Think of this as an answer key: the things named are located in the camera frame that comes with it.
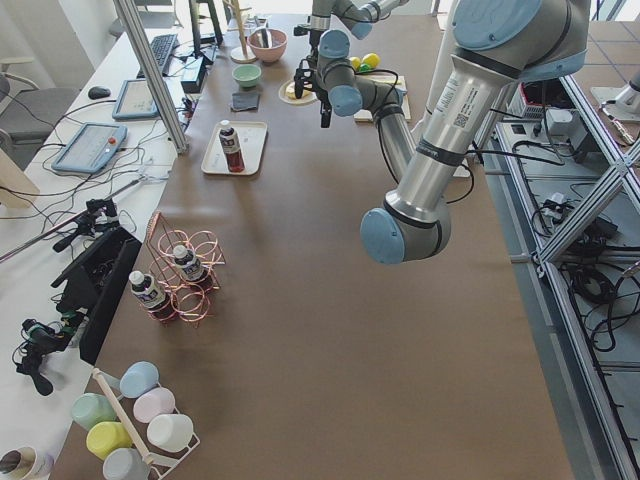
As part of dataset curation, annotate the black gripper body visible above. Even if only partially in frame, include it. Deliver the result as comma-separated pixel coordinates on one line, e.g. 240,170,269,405
316,88,332,113

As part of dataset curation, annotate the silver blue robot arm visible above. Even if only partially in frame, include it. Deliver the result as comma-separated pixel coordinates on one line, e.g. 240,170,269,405
294,1,590,264
293,0,408,59

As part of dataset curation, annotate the white rectangular tray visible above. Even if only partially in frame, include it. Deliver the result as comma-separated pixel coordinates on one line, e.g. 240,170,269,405
201,121,268,176

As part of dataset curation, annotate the dark drink bottle on tray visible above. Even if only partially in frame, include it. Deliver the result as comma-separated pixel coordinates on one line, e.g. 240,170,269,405
218,120,245,173

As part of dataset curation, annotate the wooden cutting board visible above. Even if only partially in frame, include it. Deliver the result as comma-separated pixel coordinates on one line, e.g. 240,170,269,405
358,73,412,122

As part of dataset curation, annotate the white round plate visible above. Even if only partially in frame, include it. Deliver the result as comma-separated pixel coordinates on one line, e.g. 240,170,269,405
278,79,321,105

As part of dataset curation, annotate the yellow lemon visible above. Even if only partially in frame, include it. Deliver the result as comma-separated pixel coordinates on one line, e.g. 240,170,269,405
349,52,380,73

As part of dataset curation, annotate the pink bowl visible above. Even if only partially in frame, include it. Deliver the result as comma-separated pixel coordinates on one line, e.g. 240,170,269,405
248,28,288,63

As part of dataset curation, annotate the mint green bowl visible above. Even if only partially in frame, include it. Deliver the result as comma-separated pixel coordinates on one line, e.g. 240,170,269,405
232,64,262,88

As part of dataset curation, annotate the dark grey folded cloth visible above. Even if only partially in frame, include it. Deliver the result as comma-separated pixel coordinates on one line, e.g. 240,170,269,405
230,92,260,112

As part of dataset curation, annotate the silver metal scoop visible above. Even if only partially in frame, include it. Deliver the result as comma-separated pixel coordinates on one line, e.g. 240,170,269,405
254,27,275,49

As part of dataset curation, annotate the wooden mug tree stand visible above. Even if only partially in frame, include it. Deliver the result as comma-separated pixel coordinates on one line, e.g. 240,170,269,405
223,0,257,64

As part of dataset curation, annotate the black keyboard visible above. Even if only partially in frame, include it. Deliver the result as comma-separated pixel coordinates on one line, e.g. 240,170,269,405
150,34,178,76

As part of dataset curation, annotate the blue teach pendant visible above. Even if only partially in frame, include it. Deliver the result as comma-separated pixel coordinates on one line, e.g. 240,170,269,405
51,123,128,174
112,79,159,121

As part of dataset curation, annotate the dark drink bottle in rack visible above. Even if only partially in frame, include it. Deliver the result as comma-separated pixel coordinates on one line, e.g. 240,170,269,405
172,244,206,283

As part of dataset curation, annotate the black computer mouse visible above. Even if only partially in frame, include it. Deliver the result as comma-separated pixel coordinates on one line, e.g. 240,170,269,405
87,86,111,100

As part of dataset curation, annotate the blue cup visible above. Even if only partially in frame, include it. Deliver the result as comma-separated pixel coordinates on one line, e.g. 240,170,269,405
119,361,159,399

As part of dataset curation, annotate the pink cup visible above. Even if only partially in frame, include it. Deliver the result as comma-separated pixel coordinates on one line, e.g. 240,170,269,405
133,387,176,424

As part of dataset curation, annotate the long metal grabber stick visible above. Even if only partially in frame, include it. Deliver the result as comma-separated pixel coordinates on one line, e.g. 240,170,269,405
1,176,147,262

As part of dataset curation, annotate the white cup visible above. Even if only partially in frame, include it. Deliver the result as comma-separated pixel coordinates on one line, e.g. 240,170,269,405
147,414,194,453

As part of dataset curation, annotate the green cup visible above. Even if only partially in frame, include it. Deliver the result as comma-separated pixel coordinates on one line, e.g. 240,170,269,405
71,393,117,431

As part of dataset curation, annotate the yellow cup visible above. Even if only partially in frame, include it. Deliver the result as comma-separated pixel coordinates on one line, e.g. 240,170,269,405
86,421,133,460

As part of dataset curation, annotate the grey cup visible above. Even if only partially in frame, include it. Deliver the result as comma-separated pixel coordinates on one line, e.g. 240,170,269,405
102,448,150,480

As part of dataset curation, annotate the tape roll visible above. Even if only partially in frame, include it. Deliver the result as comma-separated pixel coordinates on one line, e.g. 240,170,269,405
1,446,54,480

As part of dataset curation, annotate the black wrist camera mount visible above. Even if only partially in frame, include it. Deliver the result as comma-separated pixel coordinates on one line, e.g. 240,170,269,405
293,66,313,100

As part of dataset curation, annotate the copper wire bottle rack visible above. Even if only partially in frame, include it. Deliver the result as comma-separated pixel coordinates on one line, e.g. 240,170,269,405
144,211,226,328

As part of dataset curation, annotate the aluminium frame post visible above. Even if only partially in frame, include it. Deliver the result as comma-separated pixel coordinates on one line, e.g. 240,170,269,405
114,0,189,154

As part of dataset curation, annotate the white wire cup rack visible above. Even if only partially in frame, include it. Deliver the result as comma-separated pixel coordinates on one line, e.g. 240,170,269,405
91,368,200,479

